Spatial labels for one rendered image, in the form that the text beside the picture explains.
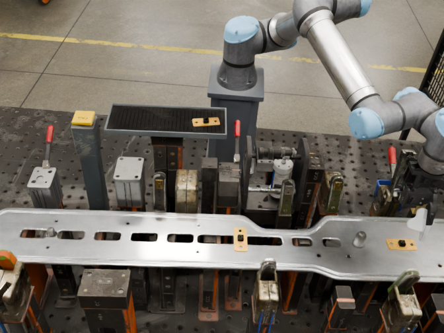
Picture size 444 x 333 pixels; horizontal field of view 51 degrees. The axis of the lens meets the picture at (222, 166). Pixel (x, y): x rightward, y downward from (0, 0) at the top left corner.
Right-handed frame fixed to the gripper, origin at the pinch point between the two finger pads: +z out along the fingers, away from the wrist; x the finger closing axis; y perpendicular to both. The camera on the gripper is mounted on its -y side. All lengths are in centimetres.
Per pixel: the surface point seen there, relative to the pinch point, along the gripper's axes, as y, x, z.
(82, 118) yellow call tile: 95, -32, -6
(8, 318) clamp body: 105, 24, 14
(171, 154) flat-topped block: 68, -30, 6
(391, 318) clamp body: 7.8, 21.5, 14.4
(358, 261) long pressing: 14.0, 6.3, 11.0
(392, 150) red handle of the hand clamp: 0.3, -24.7, -3.2
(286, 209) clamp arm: 32.4, -11.3, 10.2
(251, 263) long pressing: 43.9, 8.1, 11.0
